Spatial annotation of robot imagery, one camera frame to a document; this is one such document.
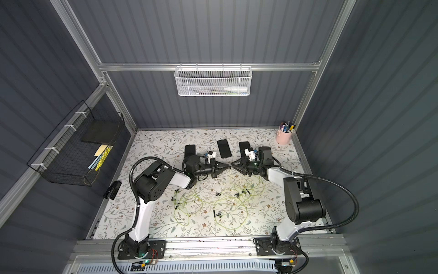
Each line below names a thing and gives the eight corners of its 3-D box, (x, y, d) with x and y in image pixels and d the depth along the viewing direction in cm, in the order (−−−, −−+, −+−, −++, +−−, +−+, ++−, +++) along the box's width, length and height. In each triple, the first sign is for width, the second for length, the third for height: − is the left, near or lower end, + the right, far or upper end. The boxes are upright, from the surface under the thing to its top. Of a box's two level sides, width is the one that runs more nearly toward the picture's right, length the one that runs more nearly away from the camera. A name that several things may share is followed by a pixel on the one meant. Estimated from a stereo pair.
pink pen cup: (276, 144, 114) (282, 129, 103) (274, 136, 119) (279, 121, 108) (289, 144, 114) (296, 129, 103) (286, 136, 119) (293, 121, 108)
